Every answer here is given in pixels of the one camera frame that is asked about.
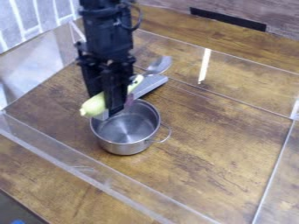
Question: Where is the clear acrylic corner bracket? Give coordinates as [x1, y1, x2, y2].
[69, 21, 86, 43]

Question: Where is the silver metal pot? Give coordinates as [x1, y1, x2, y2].
[89, 99, 172, 156]

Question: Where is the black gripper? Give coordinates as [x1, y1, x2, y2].
[76, 14, 136, 116]

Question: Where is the clear acrylic enclosure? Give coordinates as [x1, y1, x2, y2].
[0, 30, 299, 224]

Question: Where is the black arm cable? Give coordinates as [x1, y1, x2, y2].
[120, 1, 145, 32]

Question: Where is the silver block with dark bands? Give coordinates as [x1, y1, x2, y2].
[90, 73, 169, 122]

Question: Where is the black strip on wall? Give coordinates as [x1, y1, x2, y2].
[189, 7, 267, 32]

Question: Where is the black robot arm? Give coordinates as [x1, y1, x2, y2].
[76, 0, 136, 116]

